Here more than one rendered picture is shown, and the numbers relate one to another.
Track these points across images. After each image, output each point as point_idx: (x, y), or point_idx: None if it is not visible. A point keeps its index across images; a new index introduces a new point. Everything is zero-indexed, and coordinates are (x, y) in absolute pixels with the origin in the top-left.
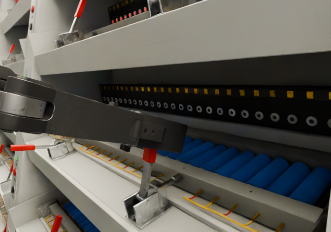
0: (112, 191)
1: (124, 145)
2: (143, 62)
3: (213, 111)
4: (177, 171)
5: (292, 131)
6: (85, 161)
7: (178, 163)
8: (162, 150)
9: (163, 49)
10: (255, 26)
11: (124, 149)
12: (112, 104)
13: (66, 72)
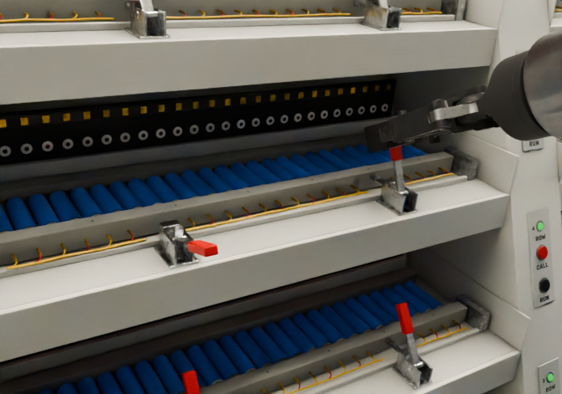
0: (348, 218)
1: (435, 138)
2: (375, 71)
3: (288, 119)
4: (370, 172)
5: (360, 120)
6: (238, 233)
7: (357, 169)
8: (401, 146)
9: (401, 59)
10: (462, 51)
11: (437, 141)
12: (403, 112)
13: (165, 89)
